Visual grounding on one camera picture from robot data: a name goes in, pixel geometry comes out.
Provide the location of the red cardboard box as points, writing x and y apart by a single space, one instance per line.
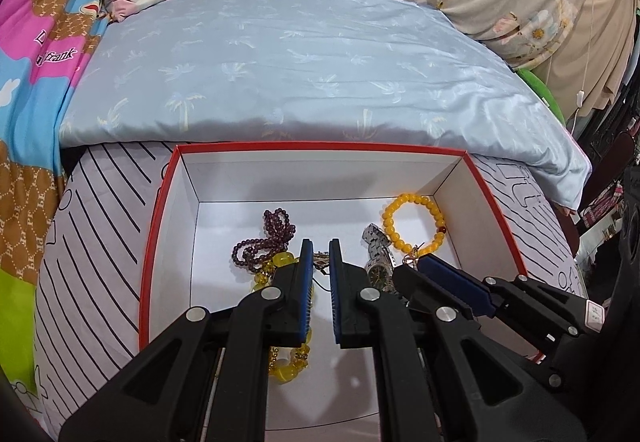
225 232

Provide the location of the thin gold bangle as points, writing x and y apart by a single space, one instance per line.
410 262

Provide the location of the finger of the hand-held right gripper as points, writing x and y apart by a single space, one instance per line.
455 279
415 284

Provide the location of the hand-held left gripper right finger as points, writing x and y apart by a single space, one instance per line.
334 272

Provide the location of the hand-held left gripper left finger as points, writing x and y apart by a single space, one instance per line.
306 272

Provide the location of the beige curtain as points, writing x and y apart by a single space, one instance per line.
605 37

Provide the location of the light blue quilt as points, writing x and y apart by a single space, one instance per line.
310 62

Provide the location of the silver wristwatch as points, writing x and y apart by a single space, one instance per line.
375 247

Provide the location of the green cushion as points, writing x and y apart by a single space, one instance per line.
542 94

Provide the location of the colourful monkey print blanket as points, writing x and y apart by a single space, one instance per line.
35 97

